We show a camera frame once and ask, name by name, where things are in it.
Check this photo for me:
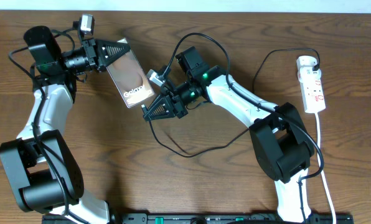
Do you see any black charger cable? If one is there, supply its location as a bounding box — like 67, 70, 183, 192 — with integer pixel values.
141, 47, 321, 158

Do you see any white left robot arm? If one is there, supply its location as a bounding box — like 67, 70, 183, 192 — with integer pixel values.
0, 22, 130, 223

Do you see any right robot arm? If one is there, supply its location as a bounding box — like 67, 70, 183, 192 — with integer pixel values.
142, 47, 314, 223

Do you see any white USB charger adapter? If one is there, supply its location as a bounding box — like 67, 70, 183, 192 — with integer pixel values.
296, 55, 321, 75

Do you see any white power strip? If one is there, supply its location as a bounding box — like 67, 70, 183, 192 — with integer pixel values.
298, 67, 326, 114

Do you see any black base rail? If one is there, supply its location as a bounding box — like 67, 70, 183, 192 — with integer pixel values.
41, 213, 354, 224

